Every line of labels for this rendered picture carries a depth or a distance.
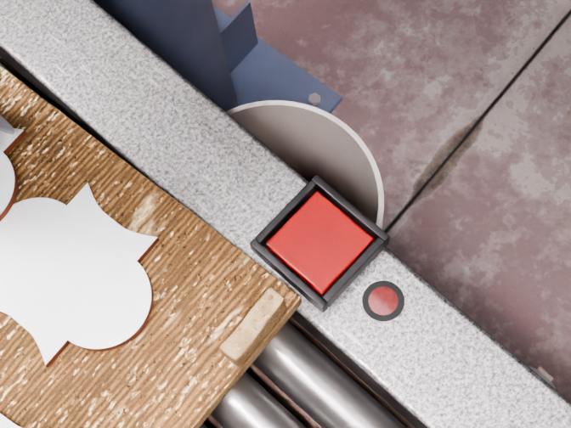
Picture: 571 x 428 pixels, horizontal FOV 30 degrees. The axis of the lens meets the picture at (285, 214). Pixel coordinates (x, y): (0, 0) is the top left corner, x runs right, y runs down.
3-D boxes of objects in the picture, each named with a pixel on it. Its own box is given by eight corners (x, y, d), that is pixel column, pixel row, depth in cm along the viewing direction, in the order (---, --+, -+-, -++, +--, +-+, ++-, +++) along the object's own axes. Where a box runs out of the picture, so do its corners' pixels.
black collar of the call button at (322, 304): (317, 182, 84) (316, 173, 83) (389, 243, 82) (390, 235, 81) (251, 250, 83) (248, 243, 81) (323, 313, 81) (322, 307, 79)
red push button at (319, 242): (317, 195, 84) (317, 188, 83) (375, 243, 82) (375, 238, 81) (265, 249, 83) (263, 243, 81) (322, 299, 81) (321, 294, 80)
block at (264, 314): (272, 294, 79) (269, 284, 77) (291, 308, 79) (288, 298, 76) (221, 355, 78) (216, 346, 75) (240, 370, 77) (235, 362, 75)
